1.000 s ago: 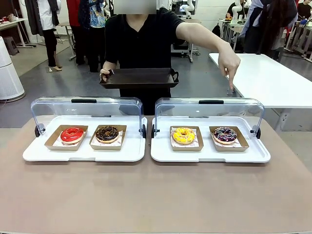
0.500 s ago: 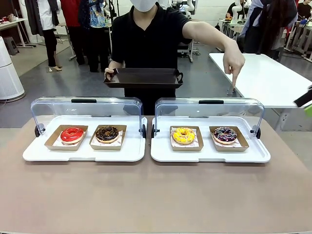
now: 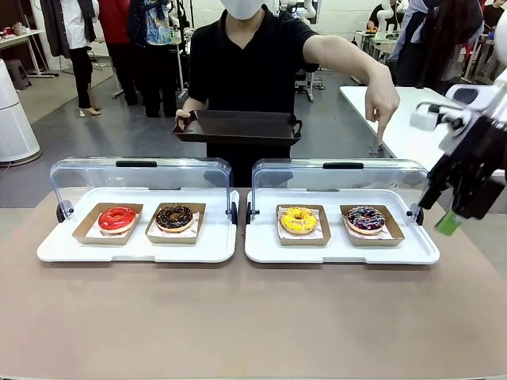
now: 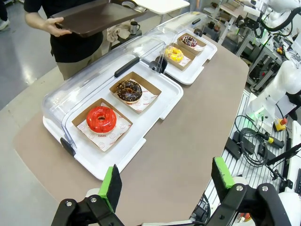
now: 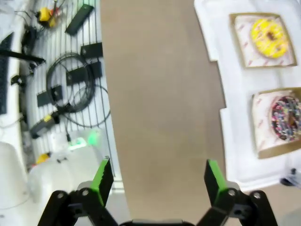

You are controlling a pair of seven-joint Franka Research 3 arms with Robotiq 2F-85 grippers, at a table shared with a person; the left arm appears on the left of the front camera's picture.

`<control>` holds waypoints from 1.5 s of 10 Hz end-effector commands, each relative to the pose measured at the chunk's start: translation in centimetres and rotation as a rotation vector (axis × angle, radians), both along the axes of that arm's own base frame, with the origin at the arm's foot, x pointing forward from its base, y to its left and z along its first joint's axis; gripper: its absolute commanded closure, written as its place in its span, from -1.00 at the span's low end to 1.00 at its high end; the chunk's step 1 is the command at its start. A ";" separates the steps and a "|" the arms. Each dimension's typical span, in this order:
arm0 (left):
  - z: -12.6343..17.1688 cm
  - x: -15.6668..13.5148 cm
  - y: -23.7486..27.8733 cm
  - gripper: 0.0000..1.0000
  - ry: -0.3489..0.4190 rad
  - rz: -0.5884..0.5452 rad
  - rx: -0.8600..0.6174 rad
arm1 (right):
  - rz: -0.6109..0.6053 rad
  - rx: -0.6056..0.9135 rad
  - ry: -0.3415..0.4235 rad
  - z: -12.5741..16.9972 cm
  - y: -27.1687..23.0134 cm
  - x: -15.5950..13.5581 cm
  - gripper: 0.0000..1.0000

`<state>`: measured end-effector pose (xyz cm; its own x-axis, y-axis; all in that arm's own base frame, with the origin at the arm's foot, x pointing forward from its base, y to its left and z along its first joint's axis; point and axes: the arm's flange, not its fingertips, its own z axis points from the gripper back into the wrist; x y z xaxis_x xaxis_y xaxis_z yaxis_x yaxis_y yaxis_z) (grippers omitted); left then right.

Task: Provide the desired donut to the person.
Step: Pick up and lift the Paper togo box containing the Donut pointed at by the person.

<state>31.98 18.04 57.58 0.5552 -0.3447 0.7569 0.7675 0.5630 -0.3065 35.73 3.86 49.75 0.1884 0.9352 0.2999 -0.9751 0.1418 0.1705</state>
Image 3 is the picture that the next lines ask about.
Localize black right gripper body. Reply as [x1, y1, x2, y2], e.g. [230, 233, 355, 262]
[429, 112, 507, 221]

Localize cardboard donut tray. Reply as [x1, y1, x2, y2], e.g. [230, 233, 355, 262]
[145, 202, 208, 245]
[71, 202, 144, 247]
[339, 203, 406, 248]
[275, 203, 331, 248]

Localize purple drizzled donut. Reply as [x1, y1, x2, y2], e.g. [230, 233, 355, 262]
[346, 205, 387, 235]

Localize dark brown serving tray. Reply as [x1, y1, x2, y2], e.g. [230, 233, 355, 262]
[171, 109, 303, 147]

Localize person's right forearm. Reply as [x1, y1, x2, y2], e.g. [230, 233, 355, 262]
[181, 97, 205, 114]

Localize person's left forearm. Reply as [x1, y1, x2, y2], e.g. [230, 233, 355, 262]
[303, 33, 395, 90]

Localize yellow sprinkled donut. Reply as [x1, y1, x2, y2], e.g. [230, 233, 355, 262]
[280, 206, 318, 236]

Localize person's black shirt torso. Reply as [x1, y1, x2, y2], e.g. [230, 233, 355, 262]
[188, 6, 320, 189]

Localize chocolate sprinkled donut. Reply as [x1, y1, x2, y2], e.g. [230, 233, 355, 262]
[154, 203, 195, 234]

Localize red glazed donut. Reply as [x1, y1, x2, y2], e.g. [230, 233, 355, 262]
[97, 205, 137, 235]

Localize person's left hand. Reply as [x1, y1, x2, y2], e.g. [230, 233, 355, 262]
[361, 74, 401, 150]

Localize person's right hand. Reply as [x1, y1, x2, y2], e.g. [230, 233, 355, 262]
[175, 108, 197, 131]

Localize clear display lid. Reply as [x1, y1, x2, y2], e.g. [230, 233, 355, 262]
[50, 156, 239, 223]
[245, 158, 432, 225]

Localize large white background table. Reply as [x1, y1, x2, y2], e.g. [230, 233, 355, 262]
[338, 84, 507, 160]

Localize white display tray base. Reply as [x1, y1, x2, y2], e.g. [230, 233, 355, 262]
[36, 186, 239, 264]
[243, 188, 442, 265]

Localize bystander in dark coat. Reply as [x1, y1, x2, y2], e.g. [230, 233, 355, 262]
[389, 0, 485, 95]

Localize seated bystander in black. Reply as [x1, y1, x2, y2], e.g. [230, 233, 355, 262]
[365, 0, 398, 33]

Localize white face mask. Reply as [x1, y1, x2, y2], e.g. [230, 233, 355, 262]
[219, 0, 265, 20]

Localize bystander in blue floral shirt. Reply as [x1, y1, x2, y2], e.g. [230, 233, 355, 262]
[128, 0, 178, 119]

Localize bystander in red shirt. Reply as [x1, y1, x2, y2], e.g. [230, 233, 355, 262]
[97, 0, 139, 107]

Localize bystander in white shirt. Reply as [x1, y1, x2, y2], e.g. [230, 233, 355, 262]
[39, 0, 103, 118]

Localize white air purifier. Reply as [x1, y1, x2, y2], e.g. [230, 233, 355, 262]
[0, 58, 42, 164]

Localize grey plastic stool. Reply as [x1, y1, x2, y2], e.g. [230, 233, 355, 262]
[4, 59, 32, 90]

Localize white background desk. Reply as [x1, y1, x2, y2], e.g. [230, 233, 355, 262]
[0, 28, 60, 79]

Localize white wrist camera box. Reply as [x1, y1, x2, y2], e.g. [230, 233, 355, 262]
[409, 101, 467, 134]

